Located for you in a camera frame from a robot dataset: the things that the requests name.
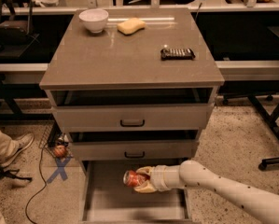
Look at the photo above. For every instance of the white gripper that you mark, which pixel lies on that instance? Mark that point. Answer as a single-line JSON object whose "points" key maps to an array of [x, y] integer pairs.
{"points": [[159, 177]]}

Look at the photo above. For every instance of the red coke can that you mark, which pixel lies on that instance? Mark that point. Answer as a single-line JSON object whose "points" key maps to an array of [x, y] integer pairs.
{"points": [[133, 179]]}

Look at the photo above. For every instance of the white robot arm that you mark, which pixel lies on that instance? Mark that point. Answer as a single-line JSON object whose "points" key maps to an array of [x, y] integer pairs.
{"points": [[258, 203]]}

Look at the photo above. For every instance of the bottom grey open drawer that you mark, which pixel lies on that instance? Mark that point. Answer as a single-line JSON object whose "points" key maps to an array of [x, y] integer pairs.
{"points": [[106, 200]]}

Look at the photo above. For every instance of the middle grey drawer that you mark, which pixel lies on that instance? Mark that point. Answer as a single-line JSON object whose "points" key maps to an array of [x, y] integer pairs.
{"points": [[137, 150]]}

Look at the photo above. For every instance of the top grey drawer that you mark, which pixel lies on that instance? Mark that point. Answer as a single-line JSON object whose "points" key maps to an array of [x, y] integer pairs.
{"points": [[114, 118]]}

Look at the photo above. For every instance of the grey drawer cabinet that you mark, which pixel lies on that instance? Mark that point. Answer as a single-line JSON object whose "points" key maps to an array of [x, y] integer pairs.
{"points": [[116, 69]]}

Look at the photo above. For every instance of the blue tape cross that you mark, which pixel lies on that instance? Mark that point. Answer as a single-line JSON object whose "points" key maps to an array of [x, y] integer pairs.
{"points": [[60, 169]]}

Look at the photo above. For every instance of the orange ball on floor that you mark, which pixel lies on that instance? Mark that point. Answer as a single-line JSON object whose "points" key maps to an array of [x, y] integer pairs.
{"points": [[60, 151]]}

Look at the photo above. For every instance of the black snack bar packet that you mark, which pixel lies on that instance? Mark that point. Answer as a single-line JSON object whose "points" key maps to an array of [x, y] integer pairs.
{"points": [[177, 54]]}

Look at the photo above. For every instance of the white sneaker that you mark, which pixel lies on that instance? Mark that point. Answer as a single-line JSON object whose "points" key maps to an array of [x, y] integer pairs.
{"points": [[24, 142]]}

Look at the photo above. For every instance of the black stand base right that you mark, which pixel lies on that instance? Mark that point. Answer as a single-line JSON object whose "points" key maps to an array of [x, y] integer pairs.
{"points": [[270, 120]]}

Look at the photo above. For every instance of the black clamp tool on floor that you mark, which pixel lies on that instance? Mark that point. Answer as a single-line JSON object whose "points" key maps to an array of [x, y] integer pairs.
{"points": [[16, 181]]}

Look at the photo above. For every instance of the yellow sponge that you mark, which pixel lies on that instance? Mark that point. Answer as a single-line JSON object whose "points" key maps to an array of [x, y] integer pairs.
{"points": [[131, 26]]}

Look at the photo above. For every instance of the white ceramic bowl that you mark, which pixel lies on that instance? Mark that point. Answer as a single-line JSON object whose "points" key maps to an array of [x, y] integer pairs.
{"points": [[94, 20]]}

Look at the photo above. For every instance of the black chair at left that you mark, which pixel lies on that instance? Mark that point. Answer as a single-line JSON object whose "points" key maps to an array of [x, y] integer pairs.
{"points": [[16, 36]]}

